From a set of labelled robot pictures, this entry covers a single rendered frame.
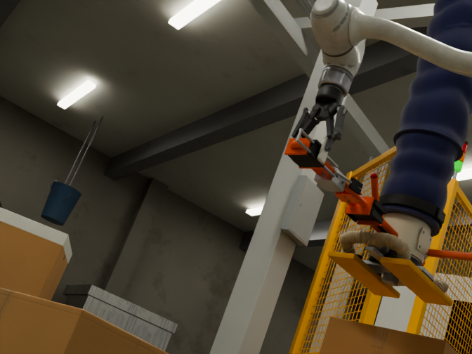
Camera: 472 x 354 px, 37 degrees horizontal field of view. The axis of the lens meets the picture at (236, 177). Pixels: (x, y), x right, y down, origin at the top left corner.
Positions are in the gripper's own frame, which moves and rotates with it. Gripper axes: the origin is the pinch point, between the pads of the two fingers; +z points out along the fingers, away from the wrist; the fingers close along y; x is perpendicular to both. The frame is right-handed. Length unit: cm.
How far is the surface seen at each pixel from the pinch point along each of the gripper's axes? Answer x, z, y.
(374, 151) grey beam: -313, -187, 204
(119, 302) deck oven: -487, -52, 658
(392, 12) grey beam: -169, -204, 120
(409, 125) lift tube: -48, -40, 4
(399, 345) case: -62, 32, -6
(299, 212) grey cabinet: -117, -36, 95
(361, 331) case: -61, 31, 7
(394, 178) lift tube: -49, -20, 4
